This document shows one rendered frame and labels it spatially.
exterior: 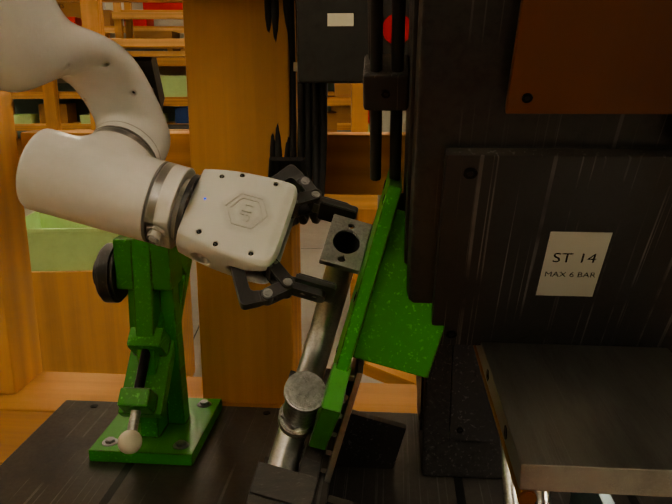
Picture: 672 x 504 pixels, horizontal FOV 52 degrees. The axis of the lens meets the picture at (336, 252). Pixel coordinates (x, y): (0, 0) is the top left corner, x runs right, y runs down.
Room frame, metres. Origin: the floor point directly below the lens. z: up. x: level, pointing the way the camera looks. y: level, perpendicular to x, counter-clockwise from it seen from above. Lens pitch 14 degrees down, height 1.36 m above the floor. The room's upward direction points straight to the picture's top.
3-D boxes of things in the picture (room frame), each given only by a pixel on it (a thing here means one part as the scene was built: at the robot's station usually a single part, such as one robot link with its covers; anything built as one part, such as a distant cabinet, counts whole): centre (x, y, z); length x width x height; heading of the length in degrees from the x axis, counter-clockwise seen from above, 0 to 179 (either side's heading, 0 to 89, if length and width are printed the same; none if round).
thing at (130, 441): (0.74, 0.24, 0.96); 0.06 x 0.03 x 0.06; 175
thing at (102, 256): (0.83, 0.28, 1.12); 0.07 x 0.03 x 0.08; 175
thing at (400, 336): (0.61, -0.06, 1.17); 0.13 x 0.12 x 0.20; 85
